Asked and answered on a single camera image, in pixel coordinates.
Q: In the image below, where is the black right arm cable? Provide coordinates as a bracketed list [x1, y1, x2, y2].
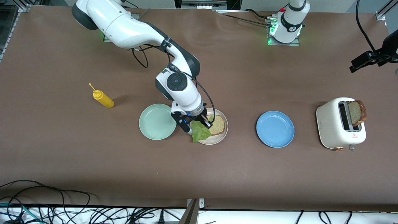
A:
[132, 44, 216, 118]

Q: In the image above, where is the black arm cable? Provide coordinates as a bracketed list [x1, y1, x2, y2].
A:
[132, 44, 216, 118]
[356, 0, 375, 53]

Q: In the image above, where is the dark crust bread slice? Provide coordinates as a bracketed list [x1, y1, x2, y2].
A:
[348, 100, 367, 126]

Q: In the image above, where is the green lettuce leaf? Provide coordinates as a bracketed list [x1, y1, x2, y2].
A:
[190, 115, 215, 143]

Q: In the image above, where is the grey metal fixture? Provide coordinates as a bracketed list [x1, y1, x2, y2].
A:
[181, 0, 227, 10]

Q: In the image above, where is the aluminium frame profile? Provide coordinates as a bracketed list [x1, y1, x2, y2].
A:
[376, 0, 398, 21]
[11, 0, 41, 13]
[0, 14, 16, 61]

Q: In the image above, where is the beige plate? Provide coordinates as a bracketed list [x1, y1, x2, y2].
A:
[194, 108, 228, 145]

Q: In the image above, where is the teal cable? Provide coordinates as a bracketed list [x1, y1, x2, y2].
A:
[0, 202, 35, 224]

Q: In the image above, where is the white toaster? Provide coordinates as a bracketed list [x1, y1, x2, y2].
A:
[316, 97, 367, 151]

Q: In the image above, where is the blue plate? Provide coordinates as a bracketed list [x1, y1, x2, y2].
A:
[256, 111, 295, 148]

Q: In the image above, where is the grey metal bracket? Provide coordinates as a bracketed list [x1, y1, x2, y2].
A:
[179, 198, 205, 224]

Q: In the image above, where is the mint green plate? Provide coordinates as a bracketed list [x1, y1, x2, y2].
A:
[139, 103, 178, 141]

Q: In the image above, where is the light brown bread slice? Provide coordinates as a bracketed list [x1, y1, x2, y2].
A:
[207, 115, 225, 136]

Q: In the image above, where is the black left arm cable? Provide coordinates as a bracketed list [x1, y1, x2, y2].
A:
[356, 0, 375, 53]

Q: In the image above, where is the yellow squeeze bottle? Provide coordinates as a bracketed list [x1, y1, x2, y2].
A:
[88, 83, 115, 109]

